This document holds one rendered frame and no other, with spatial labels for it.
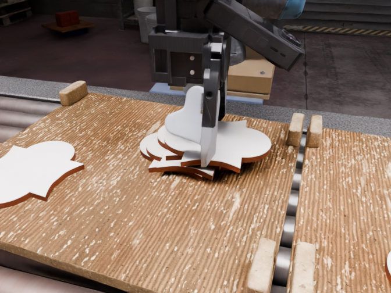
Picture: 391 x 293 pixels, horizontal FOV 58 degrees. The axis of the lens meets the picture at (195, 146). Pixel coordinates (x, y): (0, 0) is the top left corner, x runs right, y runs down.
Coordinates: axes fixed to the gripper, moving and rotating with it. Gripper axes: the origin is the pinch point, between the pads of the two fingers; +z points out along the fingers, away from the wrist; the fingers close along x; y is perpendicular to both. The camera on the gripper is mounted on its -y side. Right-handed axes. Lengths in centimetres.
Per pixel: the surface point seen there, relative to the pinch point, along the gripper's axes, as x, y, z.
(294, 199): 3.9, -10.4, 5.2
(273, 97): -235, -19, 96
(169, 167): 4.6, 5.2, 2.0
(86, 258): 18.5, 9.9, 3.5
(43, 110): -13.8, 34.2, 5.7
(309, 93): -251, -49, 96
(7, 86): -22, 48, 5
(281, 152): -3.8, -8.8, 3.4
